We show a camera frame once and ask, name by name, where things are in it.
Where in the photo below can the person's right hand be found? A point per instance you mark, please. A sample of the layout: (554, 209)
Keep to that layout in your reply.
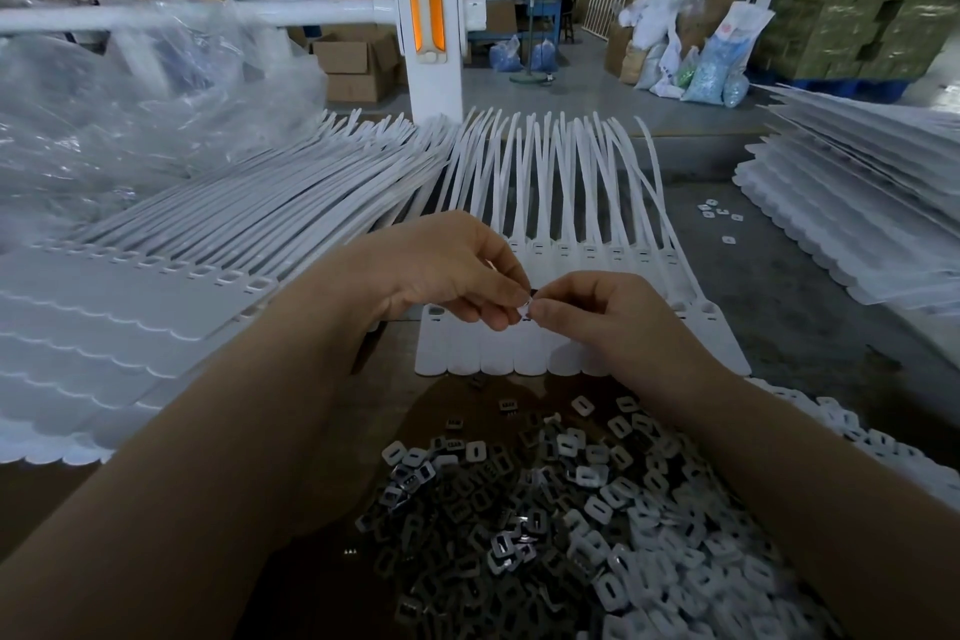
(630, 332)

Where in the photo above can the person's left hand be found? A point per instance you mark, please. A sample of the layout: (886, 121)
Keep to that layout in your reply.
(427, 264)

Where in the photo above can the person's left thumb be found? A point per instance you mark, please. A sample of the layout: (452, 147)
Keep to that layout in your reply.
(484, 309)

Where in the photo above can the person's right thumb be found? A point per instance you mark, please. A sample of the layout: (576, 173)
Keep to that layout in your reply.
(555, 317)

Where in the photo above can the small white locking clip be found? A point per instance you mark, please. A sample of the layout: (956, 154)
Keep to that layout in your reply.
(527, 307)

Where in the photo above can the person's right forearm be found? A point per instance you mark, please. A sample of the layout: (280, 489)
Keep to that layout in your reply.
(810, 512)

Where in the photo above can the person's left forearm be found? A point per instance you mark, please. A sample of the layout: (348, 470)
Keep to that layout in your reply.
(187, 482)

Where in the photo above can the loose scattered white clips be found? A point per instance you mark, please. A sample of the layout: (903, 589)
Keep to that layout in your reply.
(718, 212)

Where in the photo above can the pile of grey white clips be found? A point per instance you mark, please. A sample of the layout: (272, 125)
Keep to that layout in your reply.
(585, 527)

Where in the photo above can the blue plastic bag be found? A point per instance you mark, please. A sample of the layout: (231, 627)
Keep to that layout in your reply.
(544, 56)
(506, 56)

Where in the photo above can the standing fan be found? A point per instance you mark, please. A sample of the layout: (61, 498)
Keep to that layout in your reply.
(532, 24)

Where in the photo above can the open cardboard box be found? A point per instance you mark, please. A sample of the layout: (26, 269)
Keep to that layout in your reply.
(352, 51)

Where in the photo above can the sack of blue pellets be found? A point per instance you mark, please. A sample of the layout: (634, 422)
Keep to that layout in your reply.
(712, 69)

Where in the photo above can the tall stack of seal strips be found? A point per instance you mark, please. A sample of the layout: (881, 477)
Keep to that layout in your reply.
(187, 272)

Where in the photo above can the blue work table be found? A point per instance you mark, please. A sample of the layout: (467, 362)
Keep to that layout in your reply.
(547, 13)

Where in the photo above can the white fence panel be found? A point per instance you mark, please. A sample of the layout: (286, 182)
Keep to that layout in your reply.
(604, 9)

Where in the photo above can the heap of white sacks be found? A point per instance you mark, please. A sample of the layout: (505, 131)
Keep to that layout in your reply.
(660, 17)

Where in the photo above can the fanned stack of seal strips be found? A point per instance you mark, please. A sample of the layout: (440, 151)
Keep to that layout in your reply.
(862, 212)

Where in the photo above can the large brown cardboard box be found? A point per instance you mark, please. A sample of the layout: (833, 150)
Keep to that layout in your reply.
(701, 24)

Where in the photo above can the blue pallet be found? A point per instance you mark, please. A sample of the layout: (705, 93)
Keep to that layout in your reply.
(840, 88)

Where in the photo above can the clear plastic bag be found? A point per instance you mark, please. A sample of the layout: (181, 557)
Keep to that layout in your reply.
(127, 107)

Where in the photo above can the stack of green wrapped cartons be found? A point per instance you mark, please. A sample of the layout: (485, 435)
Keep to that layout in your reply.
(847, 24)

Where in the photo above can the white post with orange reflector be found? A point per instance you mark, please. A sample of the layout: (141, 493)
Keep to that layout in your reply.
(439, 77)

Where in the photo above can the white round rail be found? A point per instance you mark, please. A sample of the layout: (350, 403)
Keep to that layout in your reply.
(187, 13)

